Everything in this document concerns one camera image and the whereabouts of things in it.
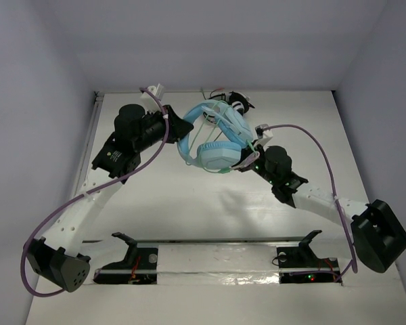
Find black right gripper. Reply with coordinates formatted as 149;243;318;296
224;139;277;186

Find light blue headphones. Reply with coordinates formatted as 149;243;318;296
177;100;253;173

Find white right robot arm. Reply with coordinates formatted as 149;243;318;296
239;145;406;274

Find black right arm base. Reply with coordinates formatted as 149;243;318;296
271;230;342;284

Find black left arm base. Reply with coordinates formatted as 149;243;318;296
93;232;158;285

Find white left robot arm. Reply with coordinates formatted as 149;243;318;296
20;104;194;293

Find black and white headphones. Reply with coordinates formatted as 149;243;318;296
200;87;256;116

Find silver tape strip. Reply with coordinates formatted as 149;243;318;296
156;244;279;286

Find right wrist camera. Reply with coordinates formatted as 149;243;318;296
253;124;273;147

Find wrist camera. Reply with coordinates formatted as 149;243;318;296
253;124;273;147
140;83;165;113

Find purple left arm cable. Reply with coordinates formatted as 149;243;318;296
21;87;171;298

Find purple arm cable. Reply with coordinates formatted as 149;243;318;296
263;124;358;283
21;87;171;298

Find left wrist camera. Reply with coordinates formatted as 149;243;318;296
140;83;165;113

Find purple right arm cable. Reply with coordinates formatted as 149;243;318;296
263;124;358;283

